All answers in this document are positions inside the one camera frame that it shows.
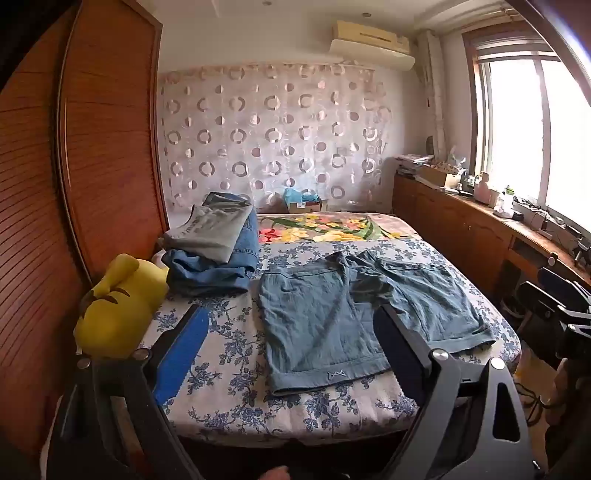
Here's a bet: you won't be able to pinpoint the stack of papers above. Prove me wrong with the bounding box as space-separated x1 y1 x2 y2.
394 154 437 174

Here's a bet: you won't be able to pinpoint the white power strip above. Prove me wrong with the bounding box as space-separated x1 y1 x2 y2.
513 198 555 232

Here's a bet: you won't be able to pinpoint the folded blue jeans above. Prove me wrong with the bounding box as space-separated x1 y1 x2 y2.
161 191 259 298

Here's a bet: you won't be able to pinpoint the window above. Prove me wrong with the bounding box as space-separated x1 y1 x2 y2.
462 23 591 232

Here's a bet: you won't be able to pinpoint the yellow plush toy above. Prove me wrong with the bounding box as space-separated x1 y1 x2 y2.
74 253 170 361

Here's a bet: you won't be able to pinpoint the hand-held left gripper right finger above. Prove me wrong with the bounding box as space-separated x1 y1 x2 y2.
375 302 536 480

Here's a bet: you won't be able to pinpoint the circle pattern curtain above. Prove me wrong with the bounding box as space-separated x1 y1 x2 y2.
157 62 393 215

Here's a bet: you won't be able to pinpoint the small cardboard box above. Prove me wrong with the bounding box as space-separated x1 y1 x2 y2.
288 199 328 215

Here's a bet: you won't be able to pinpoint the wooden side cabinet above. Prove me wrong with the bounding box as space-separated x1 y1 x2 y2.
392 171 591 315

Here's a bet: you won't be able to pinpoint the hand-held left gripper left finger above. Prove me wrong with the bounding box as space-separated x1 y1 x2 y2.
48 302 213 480

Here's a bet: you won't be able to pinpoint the blue plastic bag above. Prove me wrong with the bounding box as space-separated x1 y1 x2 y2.
283 187 319 206

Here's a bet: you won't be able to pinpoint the white bottle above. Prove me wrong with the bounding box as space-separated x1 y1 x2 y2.
494 185 515 219

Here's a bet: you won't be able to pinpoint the open cardboard box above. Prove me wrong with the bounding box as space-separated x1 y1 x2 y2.
418 164 462 190

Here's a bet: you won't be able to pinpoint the teal short pants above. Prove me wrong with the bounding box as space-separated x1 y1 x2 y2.
256 251 497 398

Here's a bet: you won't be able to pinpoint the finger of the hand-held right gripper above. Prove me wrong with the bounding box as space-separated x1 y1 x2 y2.
516 281 571 330
537 267 591 303

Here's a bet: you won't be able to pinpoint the colourful flower blanket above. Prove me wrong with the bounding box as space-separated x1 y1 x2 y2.
256 212 423 245

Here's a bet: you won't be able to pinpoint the person's right forearm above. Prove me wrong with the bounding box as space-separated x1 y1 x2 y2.
547 357 591 480

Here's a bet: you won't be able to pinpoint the folded grey pants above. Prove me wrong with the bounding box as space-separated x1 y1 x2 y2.
164 203 257 265

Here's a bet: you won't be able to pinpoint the blue floral bedsheet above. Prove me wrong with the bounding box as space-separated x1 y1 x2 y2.
139 237 522 448

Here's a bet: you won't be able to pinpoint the wrapped wall pipe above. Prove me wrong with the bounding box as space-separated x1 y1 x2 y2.
422 30 446 158

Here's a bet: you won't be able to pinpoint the wooden slatted wardrobe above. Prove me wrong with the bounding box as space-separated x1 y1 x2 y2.
0 0 171 462

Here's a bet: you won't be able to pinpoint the white air conditioner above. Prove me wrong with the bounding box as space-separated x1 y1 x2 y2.
329 19 416 72

